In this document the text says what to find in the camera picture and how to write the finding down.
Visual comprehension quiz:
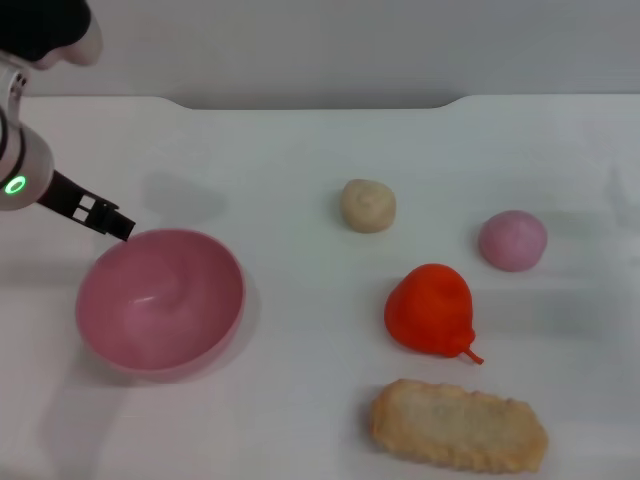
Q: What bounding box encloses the pink toy bun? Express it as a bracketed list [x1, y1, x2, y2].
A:
[477, 209, 549, 273]

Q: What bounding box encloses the orange toy fruit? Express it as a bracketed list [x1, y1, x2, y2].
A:
[383, 263, 486, 365]

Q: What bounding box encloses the pink plastic bowl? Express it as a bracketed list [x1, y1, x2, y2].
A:
[75, 228, 247, 384]

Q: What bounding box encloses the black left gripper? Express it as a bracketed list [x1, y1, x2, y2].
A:
[36, 169, 138, 243]

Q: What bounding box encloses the beige toy bun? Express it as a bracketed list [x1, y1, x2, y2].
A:
[340, 178, 398, 234]

